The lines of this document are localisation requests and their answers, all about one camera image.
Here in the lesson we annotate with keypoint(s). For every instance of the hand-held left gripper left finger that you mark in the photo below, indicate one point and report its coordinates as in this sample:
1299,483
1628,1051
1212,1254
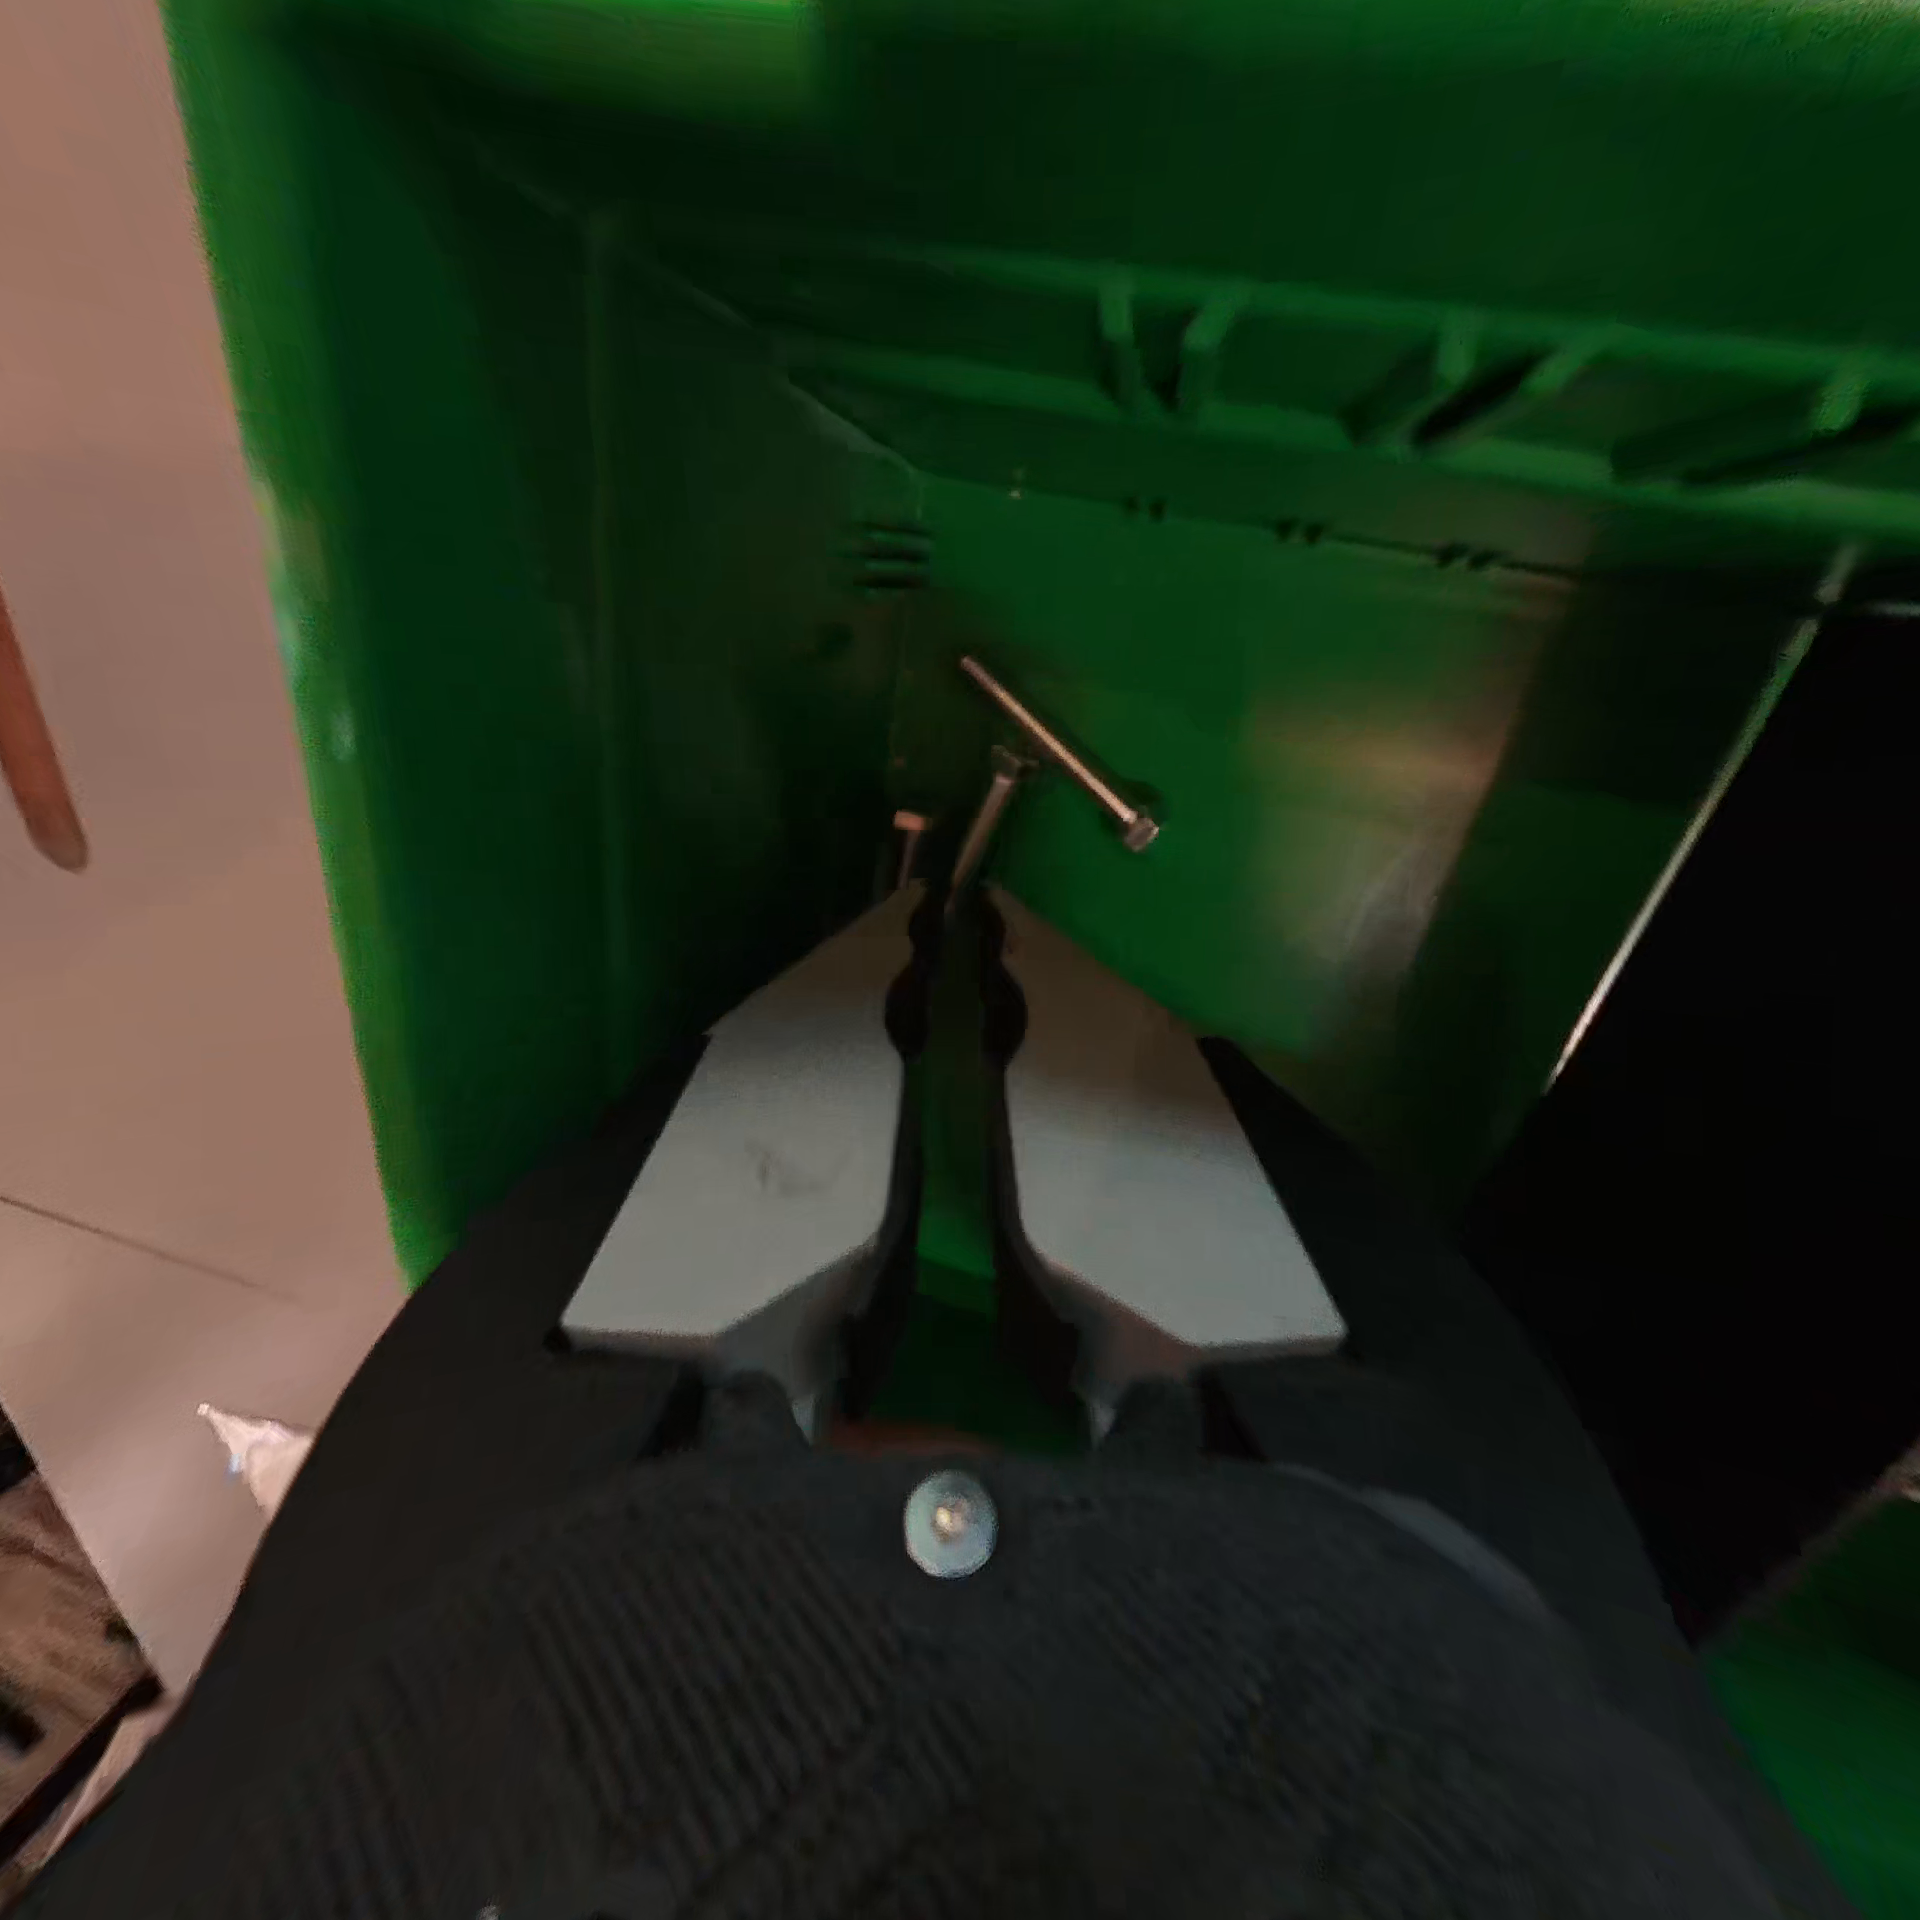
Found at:
749,1172

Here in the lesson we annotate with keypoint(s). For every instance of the black bin divider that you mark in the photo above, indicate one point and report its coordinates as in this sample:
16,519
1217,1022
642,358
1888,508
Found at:
1724,1126

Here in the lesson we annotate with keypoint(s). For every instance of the silver hex bolt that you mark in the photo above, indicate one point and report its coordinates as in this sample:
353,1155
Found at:
991,810
1049,747
908,841

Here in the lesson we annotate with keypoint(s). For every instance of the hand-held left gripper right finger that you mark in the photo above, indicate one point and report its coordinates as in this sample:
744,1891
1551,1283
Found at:
1154,1186

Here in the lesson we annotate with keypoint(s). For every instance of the green plastic bin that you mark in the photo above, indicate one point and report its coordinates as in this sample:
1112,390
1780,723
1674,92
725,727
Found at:
600,599

